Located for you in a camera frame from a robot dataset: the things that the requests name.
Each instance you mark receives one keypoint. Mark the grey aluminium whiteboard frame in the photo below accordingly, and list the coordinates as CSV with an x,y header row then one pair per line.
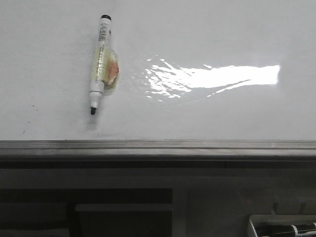
x,y
156,154

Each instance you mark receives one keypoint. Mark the black marker in tray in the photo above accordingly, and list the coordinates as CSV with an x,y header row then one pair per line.
x,y
302,230

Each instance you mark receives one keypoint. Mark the white whiteboard marker with tape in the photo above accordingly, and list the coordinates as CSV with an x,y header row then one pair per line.
x,y
105,66

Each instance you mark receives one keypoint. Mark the white whiteboard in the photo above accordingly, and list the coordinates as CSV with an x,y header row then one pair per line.
x,y
188,69

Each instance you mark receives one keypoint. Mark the white wall-mounted marker tray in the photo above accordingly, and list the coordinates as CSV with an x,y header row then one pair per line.
x,y
264,220

